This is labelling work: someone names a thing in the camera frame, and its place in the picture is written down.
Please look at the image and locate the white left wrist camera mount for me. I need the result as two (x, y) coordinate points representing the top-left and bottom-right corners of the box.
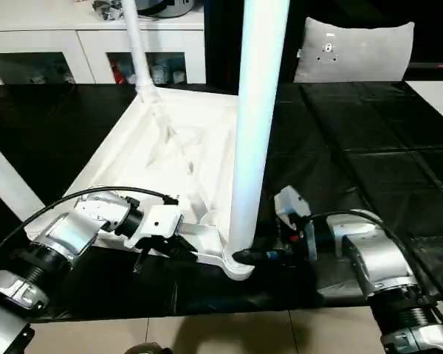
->
(125, 204), (185, 252)

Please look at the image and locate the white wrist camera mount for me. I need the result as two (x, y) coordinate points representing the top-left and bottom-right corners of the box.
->
(125, 204), (185, 252)
(273, 185), (318, 263)

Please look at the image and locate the white pillow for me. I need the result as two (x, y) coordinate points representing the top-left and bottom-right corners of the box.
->
(293, 16), (416, 84)

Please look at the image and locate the grey bag with black strap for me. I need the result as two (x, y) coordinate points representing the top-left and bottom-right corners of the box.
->
(136, 0), (199, 20)

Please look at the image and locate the white glass-door cabinet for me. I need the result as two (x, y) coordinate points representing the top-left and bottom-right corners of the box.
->
(0, 0), (207, 86)

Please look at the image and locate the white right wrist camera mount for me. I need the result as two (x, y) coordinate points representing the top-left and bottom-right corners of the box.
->
(273, 185), (318, 263)

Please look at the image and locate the black table mat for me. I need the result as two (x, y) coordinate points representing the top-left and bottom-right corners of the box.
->
(0, 80), (443, 322)

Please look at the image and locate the white flat board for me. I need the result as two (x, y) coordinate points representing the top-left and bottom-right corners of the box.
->
(405, 80), (443, 130)

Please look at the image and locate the white plastic table top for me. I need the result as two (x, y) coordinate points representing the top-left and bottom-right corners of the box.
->
(24, 86), (258, 283)

